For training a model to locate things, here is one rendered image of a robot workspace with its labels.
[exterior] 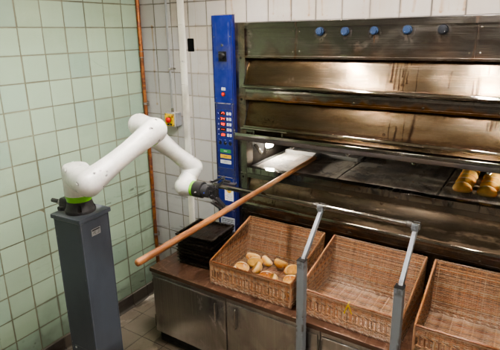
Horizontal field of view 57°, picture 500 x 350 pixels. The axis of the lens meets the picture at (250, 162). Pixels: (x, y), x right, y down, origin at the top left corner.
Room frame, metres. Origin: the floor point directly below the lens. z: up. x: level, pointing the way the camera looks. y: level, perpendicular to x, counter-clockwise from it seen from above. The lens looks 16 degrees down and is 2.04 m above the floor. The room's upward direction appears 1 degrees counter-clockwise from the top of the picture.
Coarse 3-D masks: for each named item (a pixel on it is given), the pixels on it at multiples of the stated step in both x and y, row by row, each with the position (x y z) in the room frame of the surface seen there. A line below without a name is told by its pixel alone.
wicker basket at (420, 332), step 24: (456, 264) 2.15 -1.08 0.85; (432, 288) 2.17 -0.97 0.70; (456, 288) 2.12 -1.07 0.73; (480, 288) 2.07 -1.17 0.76; (432, 312) 2.11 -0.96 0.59; (456, 312) 2.08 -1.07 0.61; (480, 312) 2.04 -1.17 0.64; (432, 336) 1.77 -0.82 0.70; (456, 336) 1.73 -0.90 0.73; (480, 336) 1.92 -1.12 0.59
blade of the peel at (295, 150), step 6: (288, 150) 3.26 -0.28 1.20; (294, 150) 3.23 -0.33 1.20; (300, 150) 3.31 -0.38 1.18; (306, 150) 3.31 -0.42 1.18; (312, 150) 3.30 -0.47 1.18; (318, 150) 3.30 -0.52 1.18; (324, 156) 3.11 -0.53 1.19; (330, 156) 3.09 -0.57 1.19; (336, 156) 3.06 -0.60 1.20; (342, 156) 3.04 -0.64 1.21; (348, 156) 3.12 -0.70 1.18; (354, 156) 3.11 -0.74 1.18; (360, 156) 3.04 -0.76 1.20
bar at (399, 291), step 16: (240, 192) 2.50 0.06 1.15; (320, 208) 2.21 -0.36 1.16; (336, 208) 2.18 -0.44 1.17; (400, 224) 2.00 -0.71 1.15; (416, 224) 1.95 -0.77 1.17; (304, 256) 2.06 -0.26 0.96; (304, 272) 2.03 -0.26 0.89; (304, 288) 2.03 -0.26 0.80; (400, 288) 1.77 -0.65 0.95; (304, 304) 2.03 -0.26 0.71; (400, 304) 1.76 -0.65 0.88; (304, 320) 2.04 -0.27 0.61; (400, 320) 1.76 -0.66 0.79; (304, 336) 2.04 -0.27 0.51; (400, 336) 1.78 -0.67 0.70
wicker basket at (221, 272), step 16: (256, 224) 2.82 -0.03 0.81; (272, 224) 2.76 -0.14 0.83; (288, 224) 2.71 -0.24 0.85; (240, 240) 2.75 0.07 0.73; (256, 240) 2.79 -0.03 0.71; (272, 240) 2.73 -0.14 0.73; (288, 240) 2.68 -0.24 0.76; (304, 240) 2.63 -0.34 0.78; (320, 240) 2.51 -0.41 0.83; (224, 256) 2.59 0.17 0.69; (240, 256) 2.75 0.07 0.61; (272, 256) 2.70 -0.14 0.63; (288, 256) 2.65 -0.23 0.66; (224, 272) 2.42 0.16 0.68; (240, 272) 2.35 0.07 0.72; (240, 288) 2.36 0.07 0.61; (256, 288) 2.38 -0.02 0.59; (272, 288) 2.24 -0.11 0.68; (288, 288) 2.19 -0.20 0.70; (288, 304) 2.19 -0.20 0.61
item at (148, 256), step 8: (312, 160) 2.99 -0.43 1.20; (296, 168) 2.78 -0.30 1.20; (280, 176) 2.60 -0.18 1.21; (272, 184) 2.50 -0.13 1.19; (256, 192) 2.35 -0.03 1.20; (240, 200) 2.22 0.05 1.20; (224, 208) 2.12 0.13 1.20; (232, 208) 2.15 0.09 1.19; (216, 216) 2.03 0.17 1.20; (200, 224) 1.93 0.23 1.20; (184, 232) 1.84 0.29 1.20; (192, 232) 1.87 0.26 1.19; (176, 240) 1.78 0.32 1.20; (160, 248) 1.70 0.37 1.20; (168, 248) 1.74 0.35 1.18; (144, 256) 1.63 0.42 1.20; (152, 256) 1.65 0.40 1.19; (136, 264) 1.60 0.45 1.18
